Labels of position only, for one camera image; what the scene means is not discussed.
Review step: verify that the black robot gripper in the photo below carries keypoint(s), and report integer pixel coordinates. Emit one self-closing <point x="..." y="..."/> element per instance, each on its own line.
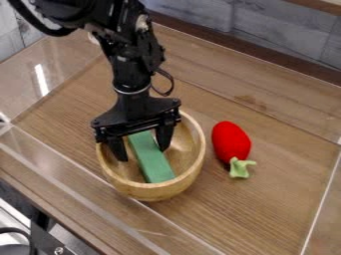
<point x="137" y="113"/>

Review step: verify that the green rectangular stick block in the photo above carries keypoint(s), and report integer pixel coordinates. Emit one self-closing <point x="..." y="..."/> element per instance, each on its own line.
<point x="153" y="161"/>

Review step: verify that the light wooden bowl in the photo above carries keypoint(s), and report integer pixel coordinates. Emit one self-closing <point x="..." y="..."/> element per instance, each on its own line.
<point x="185" y="155"/>

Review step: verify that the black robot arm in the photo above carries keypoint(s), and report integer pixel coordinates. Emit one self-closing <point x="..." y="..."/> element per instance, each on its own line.
<point x="122" y="27"/>

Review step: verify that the red plush strawberry toy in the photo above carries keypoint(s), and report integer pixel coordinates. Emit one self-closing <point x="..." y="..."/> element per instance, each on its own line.
<point x="232" y="146"/>

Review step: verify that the clear acrylic enclosure wall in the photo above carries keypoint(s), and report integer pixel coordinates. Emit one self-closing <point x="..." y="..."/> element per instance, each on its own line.
<point x="280" y="212"/>

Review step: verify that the black metal table mount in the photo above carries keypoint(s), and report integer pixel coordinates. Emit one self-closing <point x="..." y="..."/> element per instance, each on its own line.
<point x="33" y="242"/>

